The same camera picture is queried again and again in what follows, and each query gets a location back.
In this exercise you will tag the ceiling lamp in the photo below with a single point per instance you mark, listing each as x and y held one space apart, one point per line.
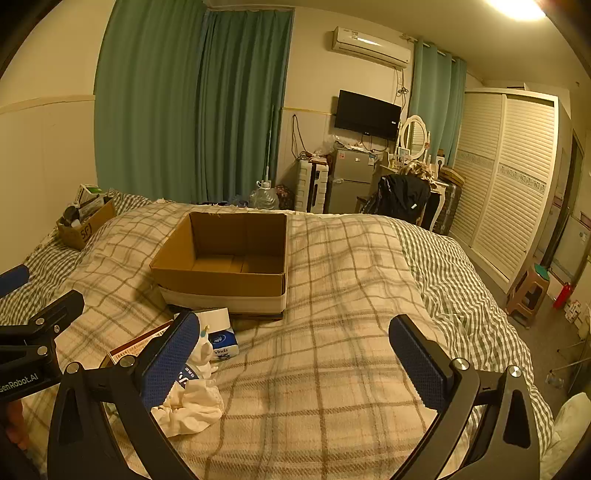
519 8

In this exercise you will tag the white air conditioner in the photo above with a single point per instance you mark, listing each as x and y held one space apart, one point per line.
369 46

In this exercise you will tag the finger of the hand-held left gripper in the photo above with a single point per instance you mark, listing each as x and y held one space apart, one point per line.
51 316
13 279

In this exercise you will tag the green white small box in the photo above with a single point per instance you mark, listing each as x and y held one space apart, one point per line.
90 191

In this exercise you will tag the white pillow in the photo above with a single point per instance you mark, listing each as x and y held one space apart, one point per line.
570 438

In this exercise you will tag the silver small fridge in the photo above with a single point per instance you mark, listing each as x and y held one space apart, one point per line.
351 180

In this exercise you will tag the red fire extinguisher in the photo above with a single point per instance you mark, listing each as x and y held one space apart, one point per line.
562 295

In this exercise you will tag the black jacket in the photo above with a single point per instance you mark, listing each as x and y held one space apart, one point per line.
399 196

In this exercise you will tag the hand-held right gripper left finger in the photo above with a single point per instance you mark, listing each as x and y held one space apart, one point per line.
171 362

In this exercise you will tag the small cardboard box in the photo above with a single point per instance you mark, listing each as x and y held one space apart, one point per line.
87 226

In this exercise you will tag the person's left hand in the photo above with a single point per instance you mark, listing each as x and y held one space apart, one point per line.
14 422

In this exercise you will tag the large cardboard box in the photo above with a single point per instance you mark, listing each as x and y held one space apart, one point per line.
221 244

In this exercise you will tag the black wall television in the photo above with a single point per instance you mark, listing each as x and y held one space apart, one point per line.
367 115

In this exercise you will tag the white cloth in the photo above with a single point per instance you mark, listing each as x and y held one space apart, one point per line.
191 408

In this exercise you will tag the dark brown suitcase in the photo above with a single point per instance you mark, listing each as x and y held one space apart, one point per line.
450 203

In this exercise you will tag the chair with black clothes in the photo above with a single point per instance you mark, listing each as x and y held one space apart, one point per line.
438 189

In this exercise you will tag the metal drying rack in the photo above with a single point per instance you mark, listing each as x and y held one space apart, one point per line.
572 357

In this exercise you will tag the large clear water jug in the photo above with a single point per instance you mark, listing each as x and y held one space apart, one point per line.
264 198

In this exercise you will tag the brown plastic stool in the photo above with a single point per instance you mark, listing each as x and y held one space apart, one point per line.
526 295

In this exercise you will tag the white oval mirror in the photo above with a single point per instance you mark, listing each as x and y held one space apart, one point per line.
415 136

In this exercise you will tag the white ribbed suitcase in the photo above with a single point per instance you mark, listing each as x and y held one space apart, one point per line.
307 184

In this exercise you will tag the wide green curtain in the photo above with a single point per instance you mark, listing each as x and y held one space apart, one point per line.
161 101

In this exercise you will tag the white louvred wardrobe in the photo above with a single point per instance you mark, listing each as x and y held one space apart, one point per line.
503 184

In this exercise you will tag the blue white tissue pack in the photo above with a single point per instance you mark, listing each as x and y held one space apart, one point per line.
222 340

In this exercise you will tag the narrow green curtain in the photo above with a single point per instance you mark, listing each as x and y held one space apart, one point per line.
434 101

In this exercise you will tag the dark floral bag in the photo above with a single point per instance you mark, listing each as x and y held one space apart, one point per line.
286 197

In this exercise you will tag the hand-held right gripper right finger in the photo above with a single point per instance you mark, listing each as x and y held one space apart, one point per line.
415 360

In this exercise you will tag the beige plaid blanket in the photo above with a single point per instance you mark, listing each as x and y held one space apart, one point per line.
323 300

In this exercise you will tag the small white plush toy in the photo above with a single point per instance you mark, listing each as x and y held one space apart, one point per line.
204 354

